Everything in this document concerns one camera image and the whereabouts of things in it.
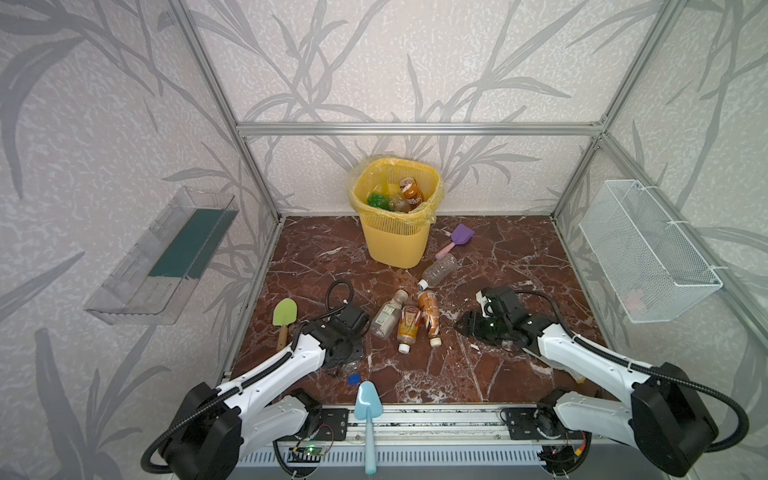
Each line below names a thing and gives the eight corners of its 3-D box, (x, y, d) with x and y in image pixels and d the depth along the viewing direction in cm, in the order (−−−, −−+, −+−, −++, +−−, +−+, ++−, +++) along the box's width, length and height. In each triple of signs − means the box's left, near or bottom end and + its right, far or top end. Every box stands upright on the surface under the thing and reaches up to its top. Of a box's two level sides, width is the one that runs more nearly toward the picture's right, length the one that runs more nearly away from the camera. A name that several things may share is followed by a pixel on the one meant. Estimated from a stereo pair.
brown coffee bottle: (427, 347, 88) (428, 340, 84) (418, 299, 98) (418, 291, 94) (444, 344, 88) (446, 338, 84) (433, 297, 99) (435, 289, 95)
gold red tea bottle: (393, 352, 87) (393, 346, 83) (401, 310, 95) (401, 303, 91) (414, 356, 86) (415, 350, 82) (421, 314, 95) (421, 306, 91)
